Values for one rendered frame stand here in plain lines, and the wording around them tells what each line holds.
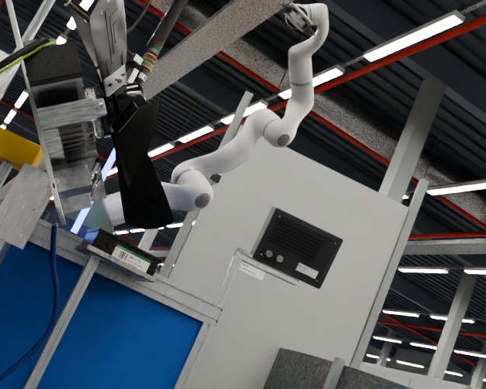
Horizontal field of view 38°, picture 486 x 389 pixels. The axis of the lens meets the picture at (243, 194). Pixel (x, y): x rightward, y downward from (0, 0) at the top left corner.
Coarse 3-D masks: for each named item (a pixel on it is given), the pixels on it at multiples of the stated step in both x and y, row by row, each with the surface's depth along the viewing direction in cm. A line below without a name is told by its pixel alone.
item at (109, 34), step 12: (120, 0) 182; (96, 12) 169; (108, 12) 176; (120, 12) 183; (96, 24) 171; (108, 24) 177; (120, 24) 184; (96, 36) 174; (108, 36) 179; (120, 36) 185; (96, 48) 176; (108, 48) 181; (120, 48) 186; (108, 60) 183; (120, 60) 188; (108, 72) 185
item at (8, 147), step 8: (0, 128) 230; (0, 136) 229; (8, 136) 230; (16, 136) 230; (0, 144) 229; (8, 144) 229; (16, 144) 230; (24, 144) 230; (32, 144) 231; (0, 152) 228; (8, 152) 229; (16, 152) 229; (24, 152) 230; (32, 152) 230; (40, 152) 233; (0, 160) 233; (8, 160) 228; (16, 160) 229; (24, 160) 229; (32, 160) 230; (40, 160) 238; (16, 168) 235
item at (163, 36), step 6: (174, 0) 216; (180, 0) 215; (174, 6) 215; (180, 6) 215; (168, 12) 215; (174, 12) 214; (180, 12) 216; (168, 18) 214; (174, 18) 214; (162, 24) 214; (168, 24) 213; (162, 30) 212; (168, 30) 213; (156, 36) 212; (162, 36) 212; (162, 42) 212; (156, 54) 211
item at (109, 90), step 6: (114, 72) 188; (120, 72) 191; (108, 78) 187; (114, 78) 189; (120, 78) 192; (126, 78) 194; (108, 84) 188; (114, 84) 190; (120, 84) 193; (108, 90) 189; (114, 90) 191
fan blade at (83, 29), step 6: (72, 12) 204; (78, 18) 205; (78, 24) 204; (84, 24) 207; (78, 30) 202; (84, 30) 205; (84, 36) 203; (90, 36) 206; (84, 42) 201; (90, 42) 203; (90, 48) 202; (90, 54) 200; (96, 60) 200; (96, 66) 199
